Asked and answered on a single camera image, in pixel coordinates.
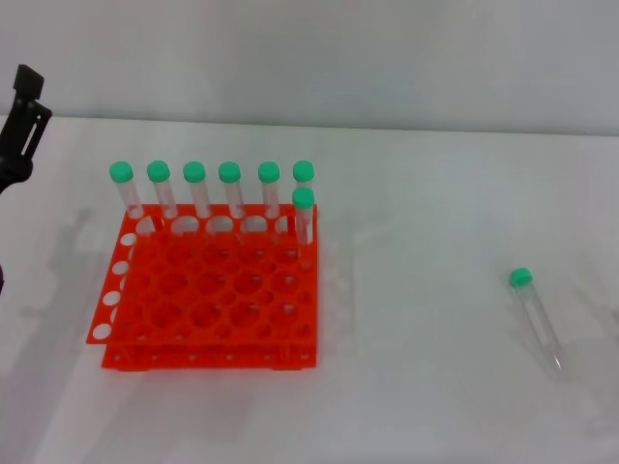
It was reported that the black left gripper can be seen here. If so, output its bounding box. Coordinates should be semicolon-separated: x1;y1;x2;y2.
0;64;53;195

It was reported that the orange plastic test tube rack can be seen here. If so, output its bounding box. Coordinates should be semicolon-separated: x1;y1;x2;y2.
85;202;320;372

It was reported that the clear test tube green cap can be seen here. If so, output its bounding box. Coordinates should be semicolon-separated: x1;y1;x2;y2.
292;160;316;190
146;160;179;219
182;160;213;219
257;161;282;218
292;187;316;270
108;160;146;219
218;161;246;218
509;267;565;381

